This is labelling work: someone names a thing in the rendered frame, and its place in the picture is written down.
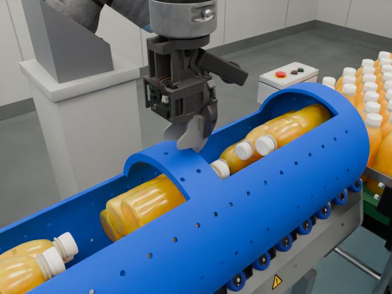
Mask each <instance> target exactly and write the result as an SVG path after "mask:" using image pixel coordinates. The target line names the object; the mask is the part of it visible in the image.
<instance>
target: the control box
mask: <svg viewBox="0 0 392 294"><path fill-rule="evenodd" d="M290 67H292V68H291V69H290ZM298 68H303V69H304V71H303V72H299V71H297V70H298ZM282 70H283V72H285V73H286V76H284V77H278V76H277V75H276V74H275V73H276V72H278V71H282ZM285 70H286V71H285ZM292 70H296V71H297V74H291V71H292ZM318 72H319V70H318V69H316V68H312V67H310V66H307V65H303V64H300V63H298V62H294V63H291V64H289V65H286V66H283V67H281V68H278V69H276V70H273V71H271V72H268V73H265V74H263V75H260V78H259V85H258V96H257V102H258V103H261V104H263V102H264V101H265V100H266V99H267V98H268V97H269V96H270V95H272V94H273V93H275V92H277V91H279V90H282V89H284V88H287V87H288V86H291V85H294V84H296V83H302V82H314V83H316V81H317V75H318Z"/></svg>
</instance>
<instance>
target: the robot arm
mask: <svg viewBox="0 0 392 294"><path fill-rule="evenodd" d="M45 1H46V3H48V4H50V5H51V6H53V7H54V8H55V9H57V10H59V11H60V12H62V13H63V14H65V15H67V16H68V17H69V18H71V19H72V20H74V21H75V22H77V23H79V24H80V25H82V26H83V27H85V28H86V29H88V30H89V31H91V32H92V33H94V34H95V33H96V31H97V29H98V25H99V18H100V12H101V10H102V9H103V6H104V5H105V4H106V5H108V6H109V7H111V8H112V9H114V10H115V11H116V12H118V13H119V14H121V15H122V16H123V17H125V18H127V19H128V20H129V21H131V22H132V23H134V24H135V25H137V26H138V27H139V28H140V29H143V30H145V31H146V32H148V33H155V34H158V36H155V37H150V38H147V39H146V46H147V53H148V68H149V74H148V75H145V76H143V87H144V94H145V107H146V108H149V107H150V108H151V110H152V111H153V112H155V113H156V114H158V115H160V116H161V117H163V118H164V119H166V120H167V121H169V122H171V124H170V125H169V126H168V127H167V128H166V129H165V130H164V131H163V138H164V140H166V141H173V140H178V141H177V149H179V150H183V149H189V148H191V149H192V150H194V151H195V152H197V153H199V152H200V151H201V150H202V148H203V147H204V145H205V144H206V142H207V140H208V138H209V137H210V136H211V134H212V132H213V130H214V128H215V125H216V122H217V119H218V108H217V102H218V99H217V98H216V90H215V87H216V85H215V84H214V81H213V80H212V75H210V74H209V72H211V73H213V74H215V75H218V76H219V77H220V78H221V80H222V81H223V82H225V83H228V84H233V83H235V84H237V85H239V86H243V85H244V83H245V81H246V79H247V77H248V75H249V73H248V72H246V71H244V70H242V69H241V67H240V65H239V64H238V63H237V62H234V61H225V60H224V59H221V58H219V57H217V56H216V55H214V54H212V53H210V52H208V51H206V50H204V49H202V48H201V47H204V46H206V45H208V44H209V42H210V34H211V33H213V32H214V31H215V30H216V29H217V16H218V0H45ZM147 85H149V93H150V100H148V92H147Z"/></svg>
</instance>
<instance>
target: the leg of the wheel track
mask: <svg viewBox="0 0 392 294"><path fill-rule="evenodd" d="M316 276H317V271H315V270H314V269H313V268H311V269H310V270H309V271H308V272H307V273H306V274H304V275H303V276H302V277H301V278H300V279H299V280H298V281H297V282H296V283H295V284H294V285H293V286H292V290H291V293H290V294H311V293H312V289H313V286H314V282H315V280H316Z"/></svg>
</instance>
